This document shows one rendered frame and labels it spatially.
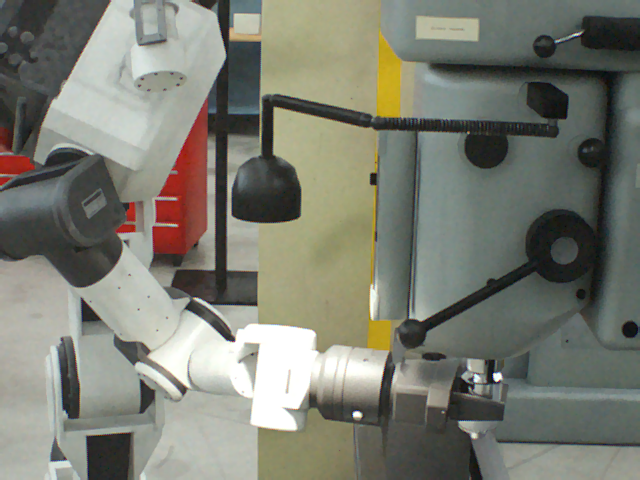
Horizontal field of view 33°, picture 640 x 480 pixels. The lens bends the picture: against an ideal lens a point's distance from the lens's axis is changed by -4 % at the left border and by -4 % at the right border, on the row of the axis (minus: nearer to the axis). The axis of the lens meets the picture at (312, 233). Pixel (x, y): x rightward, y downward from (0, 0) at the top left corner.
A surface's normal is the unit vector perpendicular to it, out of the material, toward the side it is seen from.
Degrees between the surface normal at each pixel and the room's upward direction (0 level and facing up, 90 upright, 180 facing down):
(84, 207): 73
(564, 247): 90
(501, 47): 90
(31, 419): 0
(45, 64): 59
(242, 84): 90
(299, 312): 90
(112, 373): 81
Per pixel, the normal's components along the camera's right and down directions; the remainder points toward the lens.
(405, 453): -0.09, 0.26
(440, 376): 0.04, -0.96
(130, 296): 0.69, 0.19
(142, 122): 0.29, -0.28
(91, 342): 0.31, 0.35
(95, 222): 0.87, -0.15
